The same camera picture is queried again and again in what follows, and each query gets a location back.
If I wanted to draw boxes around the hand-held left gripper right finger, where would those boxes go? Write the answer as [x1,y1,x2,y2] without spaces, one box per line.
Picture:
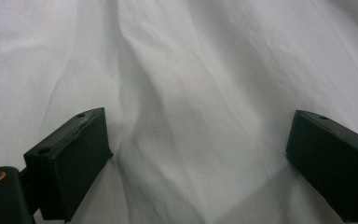
[285,109,358,223]

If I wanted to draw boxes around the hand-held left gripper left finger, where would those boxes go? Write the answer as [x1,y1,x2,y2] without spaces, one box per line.
[23,107,114,223]

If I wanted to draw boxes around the white dress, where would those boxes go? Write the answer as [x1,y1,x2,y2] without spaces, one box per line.
[0,0,358,224]

